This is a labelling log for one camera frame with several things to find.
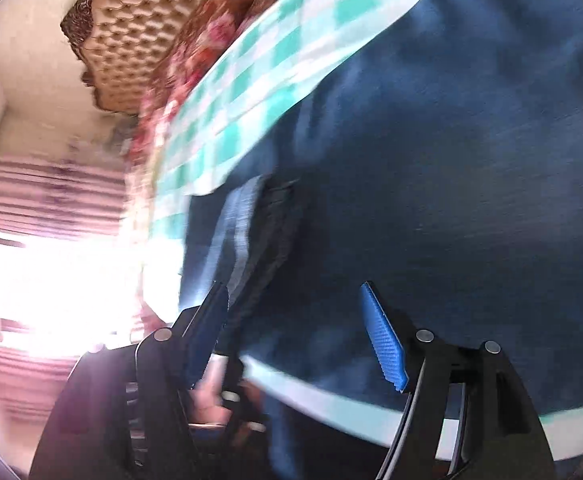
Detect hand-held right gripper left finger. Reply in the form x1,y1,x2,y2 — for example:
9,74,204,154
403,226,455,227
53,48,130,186
29,281,231,480

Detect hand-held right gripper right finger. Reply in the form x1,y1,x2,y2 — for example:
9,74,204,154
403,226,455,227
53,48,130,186
359,281,556,480

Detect blue denim pants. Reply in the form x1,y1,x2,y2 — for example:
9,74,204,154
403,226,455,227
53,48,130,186
179,0,583,414

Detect person's right leg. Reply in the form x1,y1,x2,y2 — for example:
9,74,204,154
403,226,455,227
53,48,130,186
266,399,398,480

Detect pink floral curtain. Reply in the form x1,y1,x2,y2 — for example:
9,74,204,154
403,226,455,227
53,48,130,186
0,154,138,413

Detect green white checked tablecloth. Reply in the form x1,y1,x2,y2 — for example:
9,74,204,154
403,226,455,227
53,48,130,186
149,0,583,463

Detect tufted leather carved headboard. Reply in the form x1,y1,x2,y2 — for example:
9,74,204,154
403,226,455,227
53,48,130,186
60,0,253,117

